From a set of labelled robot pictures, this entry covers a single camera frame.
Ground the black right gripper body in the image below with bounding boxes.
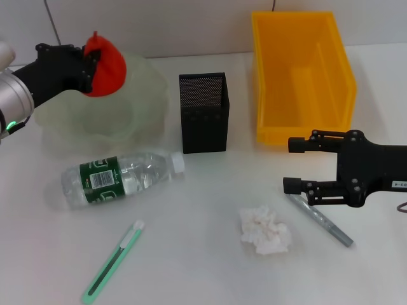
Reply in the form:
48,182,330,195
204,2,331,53
336,129,407,209

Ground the orange fruit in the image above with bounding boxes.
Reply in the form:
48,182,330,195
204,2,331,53
83,30,127,97

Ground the green utility knife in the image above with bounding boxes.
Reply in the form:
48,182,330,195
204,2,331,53
81,220,146,305

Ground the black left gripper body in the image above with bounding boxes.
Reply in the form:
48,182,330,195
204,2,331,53
12,43,96,109

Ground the clear green-label water bottle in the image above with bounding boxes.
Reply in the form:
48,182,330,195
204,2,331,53
60,151,185,210

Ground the pale green glass fruit plate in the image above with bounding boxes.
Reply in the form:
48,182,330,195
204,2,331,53
33,52,169,151

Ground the grey pen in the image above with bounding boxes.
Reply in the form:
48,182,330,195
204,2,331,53
286,193,354,248

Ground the yellow plastic bin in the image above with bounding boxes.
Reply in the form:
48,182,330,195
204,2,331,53
251,11,357,146

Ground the white paper ball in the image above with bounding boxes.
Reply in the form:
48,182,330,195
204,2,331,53
238,205,293,255

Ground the black mesh pen holder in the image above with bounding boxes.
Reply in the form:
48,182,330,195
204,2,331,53
178,72,230,155

